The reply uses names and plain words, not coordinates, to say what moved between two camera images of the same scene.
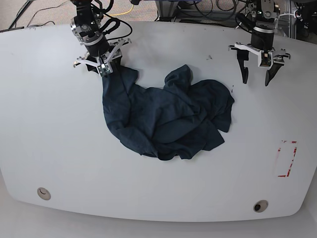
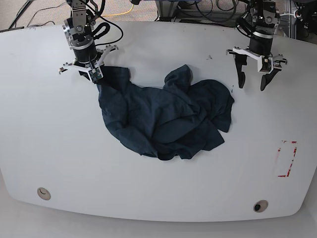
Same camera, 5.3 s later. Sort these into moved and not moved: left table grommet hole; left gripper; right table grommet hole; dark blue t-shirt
Moved: left gripper
Not moved: left table grommet hole; dark blue t-shirt; right table grommet hole
